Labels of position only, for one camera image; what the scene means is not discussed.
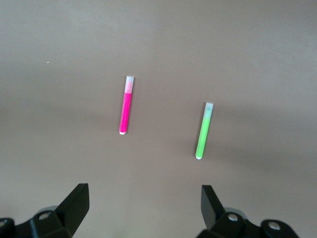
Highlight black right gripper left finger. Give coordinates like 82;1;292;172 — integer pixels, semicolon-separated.
0;182;90;238

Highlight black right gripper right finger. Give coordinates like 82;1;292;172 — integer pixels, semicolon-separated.
196;184;301;238

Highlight pink highlighter pen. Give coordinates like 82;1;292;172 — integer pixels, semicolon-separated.
118;75;136;136

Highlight green test tube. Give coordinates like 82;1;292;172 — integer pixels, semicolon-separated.
195;102;214;160

